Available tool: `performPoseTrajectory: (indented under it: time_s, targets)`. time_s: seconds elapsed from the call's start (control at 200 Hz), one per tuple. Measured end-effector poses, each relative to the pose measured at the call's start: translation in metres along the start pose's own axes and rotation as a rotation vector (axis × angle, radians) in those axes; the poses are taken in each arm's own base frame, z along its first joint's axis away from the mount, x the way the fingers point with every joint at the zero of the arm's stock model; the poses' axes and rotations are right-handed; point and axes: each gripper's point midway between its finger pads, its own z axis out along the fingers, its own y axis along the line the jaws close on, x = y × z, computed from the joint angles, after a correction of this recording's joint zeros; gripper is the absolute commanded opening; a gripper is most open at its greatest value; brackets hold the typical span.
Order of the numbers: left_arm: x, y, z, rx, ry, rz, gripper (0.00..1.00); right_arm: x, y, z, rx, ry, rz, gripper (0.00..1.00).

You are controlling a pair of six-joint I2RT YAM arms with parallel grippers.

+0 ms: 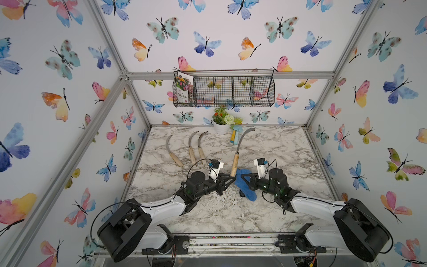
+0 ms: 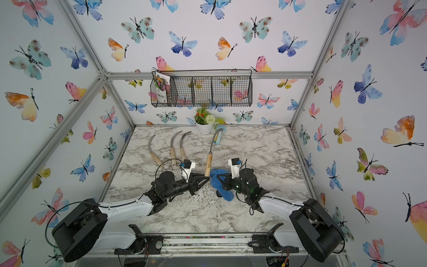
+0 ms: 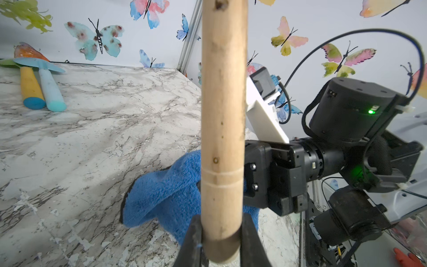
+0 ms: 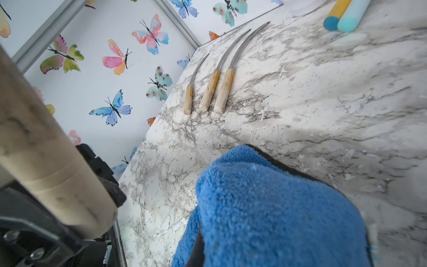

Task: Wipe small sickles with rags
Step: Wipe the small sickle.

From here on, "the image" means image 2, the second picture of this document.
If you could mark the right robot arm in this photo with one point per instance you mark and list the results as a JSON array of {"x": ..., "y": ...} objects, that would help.
[{"x": 314, "y": 230}]

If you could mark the white pot with plant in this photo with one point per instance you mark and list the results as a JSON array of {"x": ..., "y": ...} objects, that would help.
[{"x": 206, "y": 121}]

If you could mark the black wire wall basket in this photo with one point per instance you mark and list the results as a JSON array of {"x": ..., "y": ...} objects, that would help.
[{"x": 210, "y": 88}]

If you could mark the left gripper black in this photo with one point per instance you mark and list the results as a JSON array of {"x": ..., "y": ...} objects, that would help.
[{"x": 195, "y": 181}]

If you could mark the teal garden trowel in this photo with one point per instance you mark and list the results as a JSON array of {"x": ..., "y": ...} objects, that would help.
[{"x": 220, "y": 129}]

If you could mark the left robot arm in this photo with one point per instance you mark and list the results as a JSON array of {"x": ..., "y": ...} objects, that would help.
[{"x": 93, "y": 226}]

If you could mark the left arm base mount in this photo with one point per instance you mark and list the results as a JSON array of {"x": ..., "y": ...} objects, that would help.
[{"x": 143, "y": 244}]

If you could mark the blue microfiber rag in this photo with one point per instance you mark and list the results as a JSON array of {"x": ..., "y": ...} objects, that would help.
[{"x": 217, "y": 178}]

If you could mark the aluminium front rail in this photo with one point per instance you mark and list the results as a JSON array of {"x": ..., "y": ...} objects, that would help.
[{"x": 209, "y": 243}]

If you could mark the seed packet in basket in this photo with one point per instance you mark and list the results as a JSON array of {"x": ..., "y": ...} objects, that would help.
[{"x": 162, "y": 87}]

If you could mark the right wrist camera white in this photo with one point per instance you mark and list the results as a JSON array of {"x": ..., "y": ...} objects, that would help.
[{"x": 235, "y": 165}]

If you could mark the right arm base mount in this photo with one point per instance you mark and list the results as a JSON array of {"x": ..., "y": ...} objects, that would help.
[{"x": 267, "y": 243}]

